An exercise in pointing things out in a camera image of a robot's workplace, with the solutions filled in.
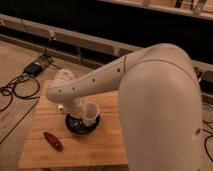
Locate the brown oblong object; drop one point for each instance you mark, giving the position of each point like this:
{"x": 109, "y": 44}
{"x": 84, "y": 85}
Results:
{"x": 53, "y": 141}

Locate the wooden folding table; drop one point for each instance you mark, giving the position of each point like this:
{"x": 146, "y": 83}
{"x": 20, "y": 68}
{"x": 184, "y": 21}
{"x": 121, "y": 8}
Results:
{"x": 102, "y": 147}

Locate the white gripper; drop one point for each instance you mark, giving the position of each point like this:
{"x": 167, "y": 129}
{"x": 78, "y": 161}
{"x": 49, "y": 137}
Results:
{"x": 74, "y": 108}

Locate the black ceramic bowl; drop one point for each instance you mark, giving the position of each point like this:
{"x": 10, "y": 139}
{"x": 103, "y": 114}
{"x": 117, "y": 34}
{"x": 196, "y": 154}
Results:
{"x": 77, "y": 126}

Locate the black power adapter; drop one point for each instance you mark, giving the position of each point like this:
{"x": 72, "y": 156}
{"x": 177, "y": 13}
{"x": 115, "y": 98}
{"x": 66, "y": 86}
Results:
{"x": 33, "y": 69}

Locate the white tube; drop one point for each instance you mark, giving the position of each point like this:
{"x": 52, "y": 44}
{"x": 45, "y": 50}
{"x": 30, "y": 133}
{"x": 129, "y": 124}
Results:
{"x": 60, "y": 107}

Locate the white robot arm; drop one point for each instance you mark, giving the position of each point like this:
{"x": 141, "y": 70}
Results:
{"x": 159, "y": 101}

